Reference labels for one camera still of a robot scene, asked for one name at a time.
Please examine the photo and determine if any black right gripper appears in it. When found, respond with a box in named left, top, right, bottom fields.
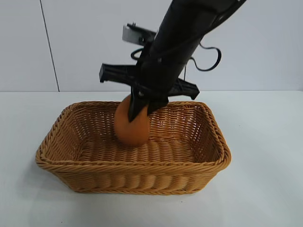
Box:
left=99, top=35, right=200, bottom=123

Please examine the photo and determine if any orange knobbed toy orange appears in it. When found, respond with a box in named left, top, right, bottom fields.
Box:
left=114, top=94, right=151, bottom=146

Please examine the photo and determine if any brown woven wicker basket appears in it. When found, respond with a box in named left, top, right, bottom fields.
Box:
left=35, top=101, right=232, bottom=196

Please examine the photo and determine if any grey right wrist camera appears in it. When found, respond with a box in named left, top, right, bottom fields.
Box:
left=122, top=22, right=158, bottom=48

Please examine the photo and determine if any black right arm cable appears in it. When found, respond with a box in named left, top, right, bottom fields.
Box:
left=193, top=40, right=223, bottom=72

